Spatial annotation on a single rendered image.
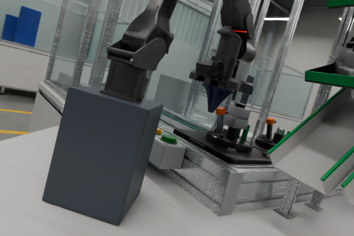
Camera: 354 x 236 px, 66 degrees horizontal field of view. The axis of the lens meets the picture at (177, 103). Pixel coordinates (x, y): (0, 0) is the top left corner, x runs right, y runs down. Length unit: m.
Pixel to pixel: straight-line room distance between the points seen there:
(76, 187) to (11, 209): 0.10
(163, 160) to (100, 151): 0.23
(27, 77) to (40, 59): 0.40
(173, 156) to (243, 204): 0.20
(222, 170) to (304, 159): 0.17
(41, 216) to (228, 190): 0.36
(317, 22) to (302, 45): 1.04
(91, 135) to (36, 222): 0.15
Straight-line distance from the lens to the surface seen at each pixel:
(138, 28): 0.52
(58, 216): 0.51
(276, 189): 0.79
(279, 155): 0.65
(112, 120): 0.45
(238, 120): 0.80
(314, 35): 13.04
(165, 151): 0.66
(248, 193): 0.69
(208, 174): 0.65
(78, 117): 0.48
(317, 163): 0.64
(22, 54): 5.64
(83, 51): 1.40
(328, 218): 0.91
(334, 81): 0.62
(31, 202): 0.54
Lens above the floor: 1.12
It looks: 5 degrees down
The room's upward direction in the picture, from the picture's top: 15 degrees clockwise
